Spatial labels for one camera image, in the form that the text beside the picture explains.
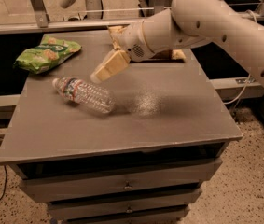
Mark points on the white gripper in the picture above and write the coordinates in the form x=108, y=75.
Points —
x=132, y=42

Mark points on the clear plastic water bottle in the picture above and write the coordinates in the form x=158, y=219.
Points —
x=81, y=92

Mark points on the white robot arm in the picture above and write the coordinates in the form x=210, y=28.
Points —
x=186, y=24

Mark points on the brown and yellow chip bag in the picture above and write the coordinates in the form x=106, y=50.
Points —
x=167, y=53

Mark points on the green snack bag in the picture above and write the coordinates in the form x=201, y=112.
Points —
x=50, y=53

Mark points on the grey drawer cabinet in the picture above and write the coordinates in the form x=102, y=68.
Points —
x=145, y=162

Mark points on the grey metal railing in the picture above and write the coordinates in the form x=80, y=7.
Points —
x=19, y=24

